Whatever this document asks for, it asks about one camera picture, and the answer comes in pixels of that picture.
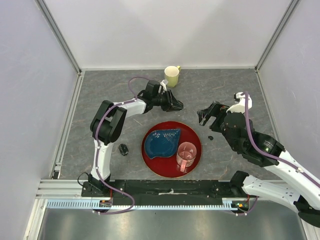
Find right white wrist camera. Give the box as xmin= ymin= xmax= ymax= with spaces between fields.
xmin=226 ymin=92 xmax=253 ymax=114

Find right aluminium frame post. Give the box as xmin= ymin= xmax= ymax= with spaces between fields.
xmin=254 ymin=0 xmax=300 ymax=73

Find yellow-green ceramic mug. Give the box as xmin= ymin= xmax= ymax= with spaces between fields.
xmin=164 ymin=66 xmax=181 ymax=88

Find aluminium frame post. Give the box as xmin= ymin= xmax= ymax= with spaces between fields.
xmin=35 ymin=0 xmax=82 ymax=75
xmin=254 ymin=0 xmax=300 ymax=73

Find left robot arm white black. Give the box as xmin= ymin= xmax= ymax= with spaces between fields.
xmin=88 ymin=80 xmax=184 ymax=197

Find round red tray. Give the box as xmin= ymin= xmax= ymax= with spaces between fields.
xmin=141 ymin=121 xmax=202 ymax=178

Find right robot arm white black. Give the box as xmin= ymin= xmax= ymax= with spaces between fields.
xmin=197 ymin=98 xmax=320 ymax=227

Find slotted cable duct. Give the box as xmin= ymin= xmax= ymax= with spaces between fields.
xmin=46 ymin=199 xmax=243 ymax=211

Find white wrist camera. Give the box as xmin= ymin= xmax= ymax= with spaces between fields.
xmin=158 ymin=79 xmax=168 ymax=94
xmin=226 ymin=92 xmax=253 ymax=114

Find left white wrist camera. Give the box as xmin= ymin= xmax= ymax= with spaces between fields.
xmin=158 ymin=79 xmax=168 ymax=94

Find black earbud case gold rim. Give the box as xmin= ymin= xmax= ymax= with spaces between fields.
xmin=172 ymin=102 xmax=184 ymax=111

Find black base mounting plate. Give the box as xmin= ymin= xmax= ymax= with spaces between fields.
xmin=81 ymin=178 xmax=253 ymax=206

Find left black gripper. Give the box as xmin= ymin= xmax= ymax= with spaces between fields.
xmin=152 ymin=89 xmax=183 ymax=113

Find left aluminium frame post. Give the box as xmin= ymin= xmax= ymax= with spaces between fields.
xmin=35 ymin=0 xmax=82 ymax=75

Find blue leaf-shaped dish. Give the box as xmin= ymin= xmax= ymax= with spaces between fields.
xmin=143 ymin=128 xmax=181 ymax=159

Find pink glass mug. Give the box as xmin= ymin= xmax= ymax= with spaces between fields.
xmin=176 ymin=142 xmax=197 ymax=173

